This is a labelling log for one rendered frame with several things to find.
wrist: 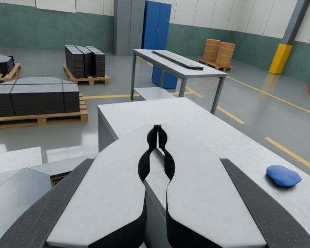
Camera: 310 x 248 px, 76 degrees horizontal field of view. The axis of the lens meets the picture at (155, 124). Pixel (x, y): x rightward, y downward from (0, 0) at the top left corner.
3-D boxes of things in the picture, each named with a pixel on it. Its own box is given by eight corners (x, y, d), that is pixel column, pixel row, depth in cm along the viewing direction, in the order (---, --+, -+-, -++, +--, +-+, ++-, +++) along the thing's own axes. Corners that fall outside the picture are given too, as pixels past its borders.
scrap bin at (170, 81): (151, 80, 521) (153, 58, 494) (165, 80, 538) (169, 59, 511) (161, 89, 473) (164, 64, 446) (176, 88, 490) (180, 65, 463)
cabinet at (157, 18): (142, 56, 805) (147, 0, 712) (139, 53, 843) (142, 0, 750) (165, 57, 847) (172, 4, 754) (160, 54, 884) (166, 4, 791)
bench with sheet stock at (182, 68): (129, 98, 398) (133, 46, 351) (160, 96, 430) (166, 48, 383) (171, 141, 278) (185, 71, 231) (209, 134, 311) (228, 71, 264)
